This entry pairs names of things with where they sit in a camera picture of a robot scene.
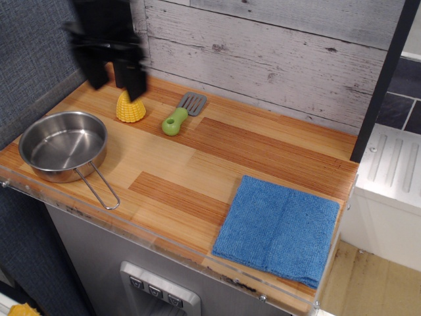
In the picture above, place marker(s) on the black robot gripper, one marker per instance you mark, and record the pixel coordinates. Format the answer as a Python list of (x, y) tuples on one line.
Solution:
[(103, 31)]

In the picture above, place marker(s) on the silver metal pot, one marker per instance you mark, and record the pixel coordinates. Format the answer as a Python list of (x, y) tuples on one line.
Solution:
[(65, 147)]

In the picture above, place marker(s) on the yellow toy corn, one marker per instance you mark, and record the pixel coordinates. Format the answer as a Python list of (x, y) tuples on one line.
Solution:
[(128, 110)]

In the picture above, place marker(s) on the grey toy fridge cabinet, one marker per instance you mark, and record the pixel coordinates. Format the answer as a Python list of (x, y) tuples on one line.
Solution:
[(176, 246)]

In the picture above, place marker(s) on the silver dispenser button panel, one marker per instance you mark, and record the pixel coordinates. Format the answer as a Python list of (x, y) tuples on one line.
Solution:
[(151, 294)]

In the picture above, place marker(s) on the blue folded cloth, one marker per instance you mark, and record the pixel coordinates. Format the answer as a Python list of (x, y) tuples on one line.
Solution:
[(278, 230)]

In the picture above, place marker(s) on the yellow object bottom left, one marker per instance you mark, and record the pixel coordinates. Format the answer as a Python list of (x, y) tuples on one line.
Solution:
[(22, 310)]

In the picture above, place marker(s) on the white toy sink unit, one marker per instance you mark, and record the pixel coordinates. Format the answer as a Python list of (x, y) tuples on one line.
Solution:
[(383, 215)]

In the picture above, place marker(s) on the green handled grey spatula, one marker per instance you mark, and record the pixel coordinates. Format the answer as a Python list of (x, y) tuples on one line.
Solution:
[(191, 104)]

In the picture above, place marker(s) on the black right post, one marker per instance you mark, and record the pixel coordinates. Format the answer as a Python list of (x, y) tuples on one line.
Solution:
[(396, 47)]

